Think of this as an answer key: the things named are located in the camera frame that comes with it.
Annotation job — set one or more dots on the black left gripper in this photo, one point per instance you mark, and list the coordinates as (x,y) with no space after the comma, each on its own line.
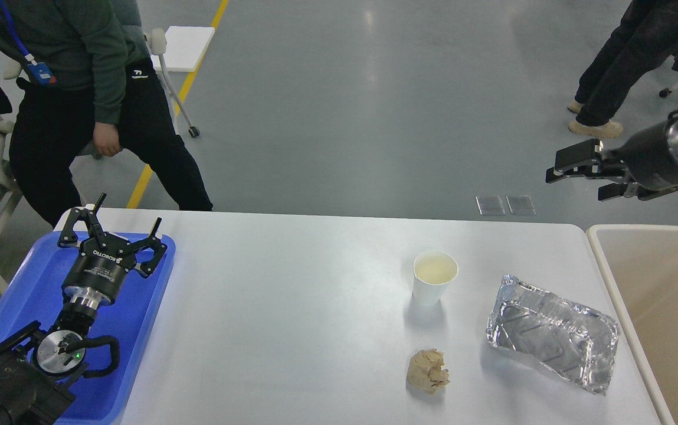
(97,270)

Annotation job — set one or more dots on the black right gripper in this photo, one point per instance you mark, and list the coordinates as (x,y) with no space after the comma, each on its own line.
(649,159)

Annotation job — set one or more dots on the white paper cup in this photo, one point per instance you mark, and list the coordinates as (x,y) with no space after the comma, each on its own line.
(432,271)

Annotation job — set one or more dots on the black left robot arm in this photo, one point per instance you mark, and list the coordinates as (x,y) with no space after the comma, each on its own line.
(75,320)

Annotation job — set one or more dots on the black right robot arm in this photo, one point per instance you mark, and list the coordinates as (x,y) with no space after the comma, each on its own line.
(646,166)

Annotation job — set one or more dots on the blue plastic tray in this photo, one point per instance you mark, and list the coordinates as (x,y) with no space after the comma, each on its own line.
(35,295)

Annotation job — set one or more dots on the right floor socket plate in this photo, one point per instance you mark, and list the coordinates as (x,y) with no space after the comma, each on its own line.
(521,205)

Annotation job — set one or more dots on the floor socket plate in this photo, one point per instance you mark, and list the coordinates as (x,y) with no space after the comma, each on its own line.
(521,205)
(490,205)

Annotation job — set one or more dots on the left floor socket plate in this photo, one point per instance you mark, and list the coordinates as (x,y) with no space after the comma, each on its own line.
(490,205)

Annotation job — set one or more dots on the beige plastic bin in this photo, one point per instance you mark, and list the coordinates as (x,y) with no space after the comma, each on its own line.
(639,264)

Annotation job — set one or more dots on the standing person dark clothes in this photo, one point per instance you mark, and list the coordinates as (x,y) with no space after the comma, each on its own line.
(646,36)

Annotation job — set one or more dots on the seated person green sweater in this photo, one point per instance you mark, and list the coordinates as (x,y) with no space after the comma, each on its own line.
(107,93)

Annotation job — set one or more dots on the blue id badge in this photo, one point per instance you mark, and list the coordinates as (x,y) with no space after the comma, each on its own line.
(40,71)

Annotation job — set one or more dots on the white side table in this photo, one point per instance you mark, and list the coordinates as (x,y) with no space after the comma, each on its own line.
(178,49)

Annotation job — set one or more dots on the crumpled brown paper ball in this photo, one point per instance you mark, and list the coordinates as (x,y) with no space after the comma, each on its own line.
(426,371)

